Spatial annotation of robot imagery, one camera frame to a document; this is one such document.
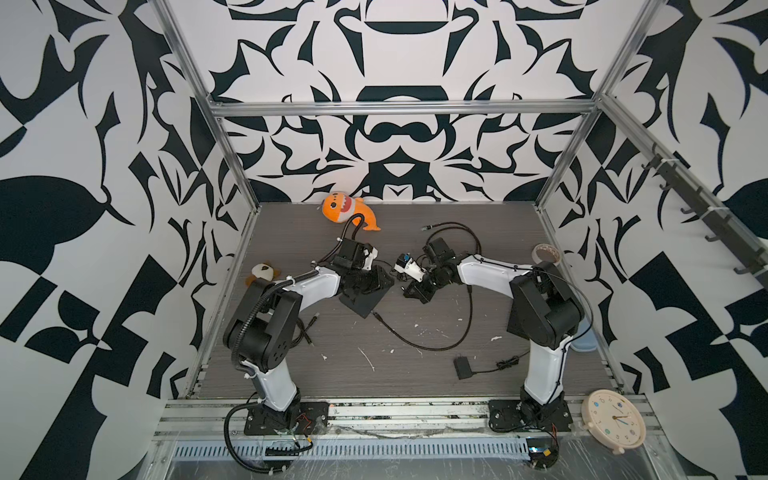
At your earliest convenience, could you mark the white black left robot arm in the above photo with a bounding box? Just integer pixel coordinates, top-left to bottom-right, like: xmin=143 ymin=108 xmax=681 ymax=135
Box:
xmin=222 ymin=239 xmax=394 ymax=412

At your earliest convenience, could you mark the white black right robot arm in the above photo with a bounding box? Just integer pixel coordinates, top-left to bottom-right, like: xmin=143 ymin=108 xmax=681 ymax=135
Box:
xmin=394 ymin=238 xmax=585 ymax=405

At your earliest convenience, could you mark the orange plush fish toy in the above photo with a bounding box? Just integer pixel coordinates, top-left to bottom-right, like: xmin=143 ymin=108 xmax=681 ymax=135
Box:
xmin=321 ymin=192 xmax=381 ymax=231

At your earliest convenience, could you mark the small brown plush toy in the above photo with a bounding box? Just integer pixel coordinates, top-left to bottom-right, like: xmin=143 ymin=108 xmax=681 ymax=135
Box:
xmin=245 ymin=262 xmax=281 ymax=286

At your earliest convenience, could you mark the white double-sided tape roll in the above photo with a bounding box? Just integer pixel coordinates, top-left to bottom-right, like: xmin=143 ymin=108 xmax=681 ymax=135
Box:
xmin=531 ymin=243 xmax=562 ymax=265

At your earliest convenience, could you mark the blue glasses case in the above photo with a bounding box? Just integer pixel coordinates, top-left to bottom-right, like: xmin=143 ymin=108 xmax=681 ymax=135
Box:
xmin=569 ymin=318 xmax=598 ymax=353

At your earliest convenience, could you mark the black braided ethernet cable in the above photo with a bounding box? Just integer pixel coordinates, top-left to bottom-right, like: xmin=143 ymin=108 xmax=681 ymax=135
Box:
xmin=371 ymin=221 xmax=483 ymax=353

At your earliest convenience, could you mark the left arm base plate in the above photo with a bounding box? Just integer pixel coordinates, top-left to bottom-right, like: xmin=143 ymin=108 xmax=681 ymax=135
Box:
xmin=244 ymin=400 xmax=330 ymax=436

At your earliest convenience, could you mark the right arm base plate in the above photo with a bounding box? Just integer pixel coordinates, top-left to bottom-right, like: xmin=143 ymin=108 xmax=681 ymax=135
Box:
xmin=488 ymin=394 xmax=573 ymax=433

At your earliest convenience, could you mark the aluminium frame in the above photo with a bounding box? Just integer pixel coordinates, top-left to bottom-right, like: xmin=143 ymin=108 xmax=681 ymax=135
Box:
xmin=149 ymin=0 xmax=768 ymax=400

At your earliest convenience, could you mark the cream round wall clock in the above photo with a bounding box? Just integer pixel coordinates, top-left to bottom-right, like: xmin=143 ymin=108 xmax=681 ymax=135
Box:
xmin=581 ymin=389 xmax=647 ymax=455

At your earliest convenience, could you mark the grey wall hook rail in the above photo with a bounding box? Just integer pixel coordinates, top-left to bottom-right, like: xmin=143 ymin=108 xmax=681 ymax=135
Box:
xmin=640 ymin=143 xmax=767 ymax=289

